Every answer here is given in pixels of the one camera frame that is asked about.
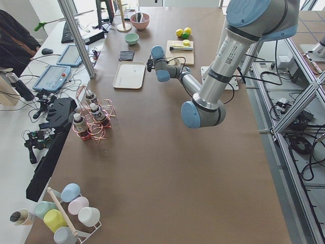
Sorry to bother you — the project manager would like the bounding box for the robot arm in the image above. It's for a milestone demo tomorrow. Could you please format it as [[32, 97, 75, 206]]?
[[147, 0, 300, 128]]

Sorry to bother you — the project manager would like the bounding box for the cream rabbit tray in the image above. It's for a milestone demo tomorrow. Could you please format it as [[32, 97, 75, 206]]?
[[113, 61, 146, 89]]

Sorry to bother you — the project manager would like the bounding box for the tea bottle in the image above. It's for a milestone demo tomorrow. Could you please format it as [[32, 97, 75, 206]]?
[[73, 113, 88, 133], [86, 91, 98, 105], [90, 103, 106, 121]]

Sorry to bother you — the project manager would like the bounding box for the wooden cutting board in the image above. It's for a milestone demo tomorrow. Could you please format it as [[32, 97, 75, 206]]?
[[166, 40, 194, 66]]

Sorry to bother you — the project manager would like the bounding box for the steel knife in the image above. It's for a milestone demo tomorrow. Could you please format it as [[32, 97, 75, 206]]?
[[169, 45, 193, 52]]

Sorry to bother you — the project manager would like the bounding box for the grey folded cloth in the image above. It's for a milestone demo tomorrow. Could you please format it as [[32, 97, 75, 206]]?
[[119, 50, 135, 61]]

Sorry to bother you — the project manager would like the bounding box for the half lemon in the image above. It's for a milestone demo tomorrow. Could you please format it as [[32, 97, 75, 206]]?
[[183, 39, 190, 46]]

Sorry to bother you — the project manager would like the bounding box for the green bowl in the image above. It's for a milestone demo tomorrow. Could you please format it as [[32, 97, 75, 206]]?
[[124, 33, 139, 45]]

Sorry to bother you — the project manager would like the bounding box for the green lime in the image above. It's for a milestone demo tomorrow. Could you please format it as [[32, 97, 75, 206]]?
[[181, 32, 190, 40]]

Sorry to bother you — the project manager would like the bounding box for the whole lemon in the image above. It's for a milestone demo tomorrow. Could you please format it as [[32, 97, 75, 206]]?
[[175, 28, 184, 37]]

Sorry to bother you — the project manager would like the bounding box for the wooden stand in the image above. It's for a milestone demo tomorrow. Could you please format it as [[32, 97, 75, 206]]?
[[114, 0, 132, 33]]

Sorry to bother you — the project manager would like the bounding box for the pink bowl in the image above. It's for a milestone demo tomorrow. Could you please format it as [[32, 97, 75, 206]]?
[[130, 12, 150, 30]]

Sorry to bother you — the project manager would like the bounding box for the metal scoop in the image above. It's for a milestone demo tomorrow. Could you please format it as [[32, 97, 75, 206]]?
[[135, 12, 144, 23]]

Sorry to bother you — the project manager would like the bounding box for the teach pendant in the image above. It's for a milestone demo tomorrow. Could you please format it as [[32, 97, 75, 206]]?
[[56, 45, 82, 68], [32, 65, 71, 92]]

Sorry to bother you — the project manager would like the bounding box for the blue cup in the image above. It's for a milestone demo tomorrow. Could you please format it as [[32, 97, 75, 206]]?
[[61, 183, 81, 203]]

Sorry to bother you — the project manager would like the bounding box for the white cup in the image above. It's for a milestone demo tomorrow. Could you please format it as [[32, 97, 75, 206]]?
[[78, 207, 101, 227]]

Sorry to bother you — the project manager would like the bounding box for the pink cup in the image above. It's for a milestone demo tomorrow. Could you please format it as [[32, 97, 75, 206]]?
[[68, 196, 89, 215]]

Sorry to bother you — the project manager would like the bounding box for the black keyboard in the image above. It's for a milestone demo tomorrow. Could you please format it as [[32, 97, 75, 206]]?
[[61, 23, 74, 44]]

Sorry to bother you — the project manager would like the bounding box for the computer mouse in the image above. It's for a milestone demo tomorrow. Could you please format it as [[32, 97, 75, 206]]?
[[41, 48, 53, 55]]

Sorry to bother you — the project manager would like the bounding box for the white cup rack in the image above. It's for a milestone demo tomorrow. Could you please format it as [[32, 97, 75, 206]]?
[[47, 187, 102, 243]]

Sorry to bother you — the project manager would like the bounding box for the yellow cup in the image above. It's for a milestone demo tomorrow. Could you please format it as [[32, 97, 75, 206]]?
[[43, 209, 67, 233]]

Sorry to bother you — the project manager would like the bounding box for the green cup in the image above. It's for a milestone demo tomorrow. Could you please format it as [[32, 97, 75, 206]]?
[[34, 201, 57, 220]]

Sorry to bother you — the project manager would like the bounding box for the grey cup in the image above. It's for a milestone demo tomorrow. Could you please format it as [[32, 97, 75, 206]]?
[[53, 227, 78, 244]]

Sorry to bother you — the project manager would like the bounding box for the person in black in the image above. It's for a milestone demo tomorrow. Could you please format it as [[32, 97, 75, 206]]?
[[1, 10, 41, 76]]

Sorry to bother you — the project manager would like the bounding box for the paper cup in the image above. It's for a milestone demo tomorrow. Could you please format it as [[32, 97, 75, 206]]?
[[10, 208, 35, 226]]

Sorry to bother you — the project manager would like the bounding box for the copper wire bottle rack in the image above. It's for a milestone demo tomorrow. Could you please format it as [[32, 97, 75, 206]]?
[[72, 85, 116, 142]]

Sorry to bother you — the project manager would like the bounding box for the black bracket stand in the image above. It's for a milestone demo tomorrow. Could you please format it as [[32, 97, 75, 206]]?
[[26, 97, 77, 202]]

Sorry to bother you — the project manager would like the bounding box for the aluminium frame post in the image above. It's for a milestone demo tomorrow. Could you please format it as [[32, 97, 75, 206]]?
[[57, 0, 95, 78]]

